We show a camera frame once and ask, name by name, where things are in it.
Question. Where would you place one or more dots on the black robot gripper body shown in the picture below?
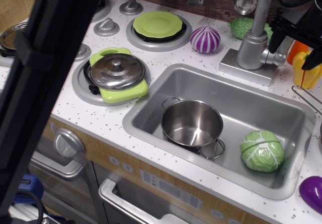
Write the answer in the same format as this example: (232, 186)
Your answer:
(303, 26)

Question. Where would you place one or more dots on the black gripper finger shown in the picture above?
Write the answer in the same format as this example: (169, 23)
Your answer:
(277, 37)
(313, 60)

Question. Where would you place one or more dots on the silver faucet lever handle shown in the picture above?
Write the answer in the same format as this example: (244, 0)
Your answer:
(279, 57)

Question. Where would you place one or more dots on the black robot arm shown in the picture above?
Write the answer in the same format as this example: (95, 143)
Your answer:
(299, 20)

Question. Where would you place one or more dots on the orange toy carrot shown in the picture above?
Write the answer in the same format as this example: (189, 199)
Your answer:
(298, 51)

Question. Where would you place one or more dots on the yellow toy bell pepper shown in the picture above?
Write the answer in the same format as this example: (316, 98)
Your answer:
(307, 79)

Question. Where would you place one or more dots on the green toy artichoke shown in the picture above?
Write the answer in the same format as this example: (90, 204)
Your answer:
(240, 26)

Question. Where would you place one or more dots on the silver toy faucet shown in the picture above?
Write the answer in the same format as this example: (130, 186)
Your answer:
(250, 61)

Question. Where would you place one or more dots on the hanging steel ladle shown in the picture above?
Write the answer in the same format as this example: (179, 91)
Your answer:
(244, 7)

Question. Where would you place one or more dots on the purple white toy onion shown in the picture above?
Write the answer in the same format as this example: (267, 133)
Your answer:
(205, 39)

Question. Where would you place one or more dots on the grey sink basin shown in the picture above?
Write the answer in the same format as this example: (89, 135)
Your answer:
(243, 109)

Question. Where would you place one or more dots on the green toy cabbage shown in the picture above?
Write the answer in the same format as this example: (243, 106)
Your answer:
(262, 151)

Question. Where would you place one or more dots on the grey back right burner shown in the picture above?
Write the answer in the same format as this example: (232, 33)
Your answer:
(166, 46)

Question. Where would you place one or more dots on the grey burner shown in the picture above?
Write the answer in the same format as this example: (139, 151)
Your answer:
(102, 10)
(87, 91)
(166, 46)

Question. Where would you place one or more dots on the steel pot in sink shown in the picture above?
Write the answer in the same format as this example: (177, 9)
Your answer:
(193, 125)

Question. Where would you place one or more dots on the green plastic plate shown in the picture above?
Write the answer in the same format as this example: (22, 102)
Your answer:
(157, 25)

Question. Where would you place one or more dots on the purple toy eggplant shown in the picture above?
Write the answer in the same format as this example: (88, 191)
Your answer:
(310, 192)

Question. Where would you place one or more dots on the green plastic cutting board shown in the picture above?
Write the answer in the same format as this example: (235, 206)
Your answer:
(112, 97)

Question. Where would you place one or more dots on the grey stove knob top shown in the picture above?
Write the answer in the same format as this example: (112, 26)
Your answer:
(131, 8)

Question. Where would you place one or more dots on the grey stove knob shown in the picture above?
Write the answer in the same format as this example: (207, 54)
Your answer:
(131, 8)
(83, 52)
(106, 28)

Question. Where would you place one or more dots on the steel pot lid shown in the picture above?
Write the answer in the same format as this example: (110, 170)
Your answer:
(116, 71)

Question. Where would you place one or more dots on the grey stove knob middle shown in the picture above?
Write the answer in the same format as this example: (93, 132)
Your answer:
(106, 28)

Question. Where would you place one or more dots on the grey back left burner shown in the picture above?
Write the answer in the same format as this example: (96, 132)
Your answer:
(102, 10)

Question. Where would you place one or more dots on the grey stove knob lower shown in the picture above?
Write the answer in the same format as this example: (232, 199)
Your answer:
(83, 52)

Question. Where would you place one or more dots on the grey front burner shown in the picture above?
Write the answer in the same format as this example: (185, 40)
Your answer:
(87, 91)

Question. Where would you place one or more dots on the round grey oven dial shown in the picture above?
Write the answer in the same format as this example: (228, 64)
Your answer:
(67, 144)

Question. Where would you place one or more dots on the steel lid on left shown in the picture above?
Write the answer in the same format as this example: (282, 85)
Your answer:
(8, 36)

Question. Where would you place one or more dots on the blue clamp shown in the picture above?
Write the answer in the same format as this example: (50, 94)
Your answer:
(29, 190)

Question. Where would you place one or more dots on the steel wire utensil handle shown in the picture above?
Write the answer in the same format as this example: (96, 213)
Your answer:
(308, 98)

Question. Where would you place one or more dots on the grey dishwasher door handle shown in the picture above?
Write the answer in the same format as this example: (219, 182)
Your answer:
(140, 206)

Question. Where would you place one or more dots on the black camera frame post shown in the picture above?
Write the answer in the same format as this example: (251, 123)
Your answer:
(45, 52)

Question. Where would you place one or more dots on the grey oven door handle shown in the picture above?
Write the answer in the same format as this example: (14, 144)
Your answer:
(70, 172)

